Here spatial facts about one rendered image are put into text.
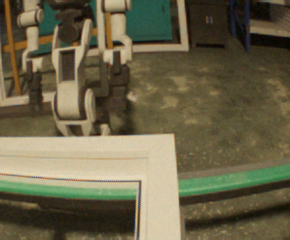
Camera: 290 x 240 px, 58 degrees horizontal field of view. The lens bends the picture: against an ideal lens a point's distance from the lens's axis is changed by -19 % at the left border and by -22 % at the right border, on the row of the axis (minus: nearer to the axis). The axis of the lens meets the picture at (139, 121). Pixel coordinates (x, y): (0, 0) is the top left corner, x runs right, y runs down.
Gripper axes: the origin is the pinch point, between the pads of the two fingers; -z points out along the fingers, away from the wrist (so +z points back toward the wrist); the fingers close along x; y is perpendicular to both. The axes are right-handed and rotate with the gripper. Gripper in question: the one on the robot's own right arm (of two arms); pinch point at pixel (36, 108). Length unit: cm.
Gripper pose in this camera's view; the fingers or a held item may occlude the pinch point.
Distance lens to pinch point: 155.9
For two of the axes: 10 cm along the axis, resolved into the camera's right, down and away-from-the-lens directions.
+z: -0.4, -9.4, -3.4
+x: -1.1, 3.4, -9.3
